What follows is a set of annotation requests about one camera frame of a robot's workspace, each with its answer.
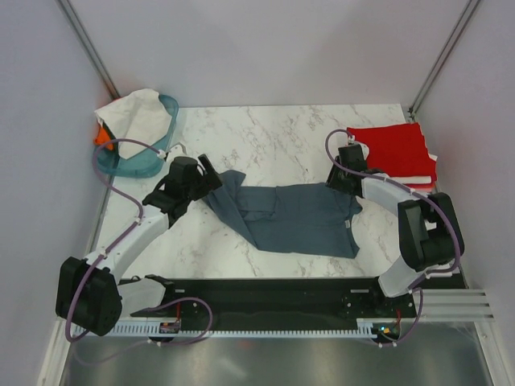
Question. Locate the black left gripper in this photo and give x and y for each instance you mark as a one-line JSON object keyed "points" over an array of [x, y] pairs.
{"points": [[209, 182]]}

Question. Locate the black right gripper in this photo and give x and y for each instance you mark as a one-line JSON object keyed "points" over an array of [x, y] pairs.
{"points": [[332, 181]]}

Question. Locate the grey-blue t-shirt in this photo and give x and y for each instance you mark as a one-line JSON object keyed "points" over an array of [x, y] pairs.
{"points": [[305, 218]]}

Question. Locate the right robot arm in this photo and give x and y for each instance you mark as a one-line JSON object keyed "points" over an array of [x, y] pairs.
{"points": [[430, 240]]}

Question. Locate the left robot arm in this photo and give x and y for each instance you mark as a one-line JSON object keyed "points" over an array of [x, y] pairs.
{"points": [[90, 293]]}

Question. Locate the folded red t-shirt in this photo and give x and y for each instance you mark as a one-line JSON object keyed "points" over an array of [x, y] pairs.
{"points": [[397, 150], [423, 188]]}

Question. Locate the folded white t-shirt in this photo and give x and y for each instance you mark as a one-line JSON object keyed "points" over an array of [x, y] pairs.
{"points": [[419, 180]]}

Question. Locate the teal plastic bin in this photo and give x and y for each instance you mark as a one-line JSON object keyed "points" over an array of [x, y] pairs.
{"points": [[145, 164]]}

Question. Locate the folded red t-shirt bottom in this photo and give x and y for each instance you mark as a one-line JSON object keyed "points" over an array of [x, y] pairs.
{"points": [[423, 188]]}

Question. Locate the crumpled white t-shirt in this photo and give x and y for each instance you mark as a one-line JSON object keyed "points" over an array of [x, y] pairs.
{"points": [[139, 116]]}

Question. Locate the orange t-shirt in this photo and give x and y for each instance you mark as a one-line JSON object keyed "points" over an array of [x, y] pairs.
{"points": [[104, 136]]}

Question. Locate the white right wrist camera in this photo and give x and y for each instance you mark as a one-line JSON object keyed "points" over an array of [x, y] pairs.
{"points": [[364, 148]]}

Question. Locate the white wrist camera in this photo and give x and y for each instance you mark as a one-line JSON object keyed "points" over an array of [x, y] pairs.
{"points": [[177, 150], [364, 148]]}

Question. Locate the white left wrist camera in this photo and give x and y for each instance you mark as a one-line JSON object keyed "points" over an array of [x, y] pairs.
{"points": [[177, 150]]}

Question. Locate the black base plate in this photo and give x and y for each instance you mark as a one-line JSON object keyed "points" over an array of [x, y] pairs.
{"points": [[295, 302]]}

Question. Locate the white slotted cable duct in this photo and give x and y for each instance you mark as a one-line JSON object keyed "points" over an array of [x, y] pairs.
{"points": [[168, 328]]}

